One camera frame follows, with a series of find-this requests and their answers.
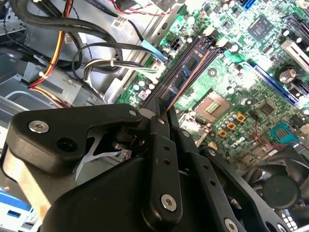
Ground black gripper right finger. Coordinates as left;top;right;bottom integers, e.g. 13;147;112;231
169;107;290;232

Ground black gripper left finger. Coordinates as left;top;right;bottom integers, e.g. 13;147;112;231
0;96;183;225

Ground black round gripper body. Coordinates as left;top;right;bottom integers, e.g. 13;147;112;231
40;157;225;232

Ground RAM stick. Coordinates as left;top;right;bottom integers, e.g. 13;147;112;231
166;47;211;113

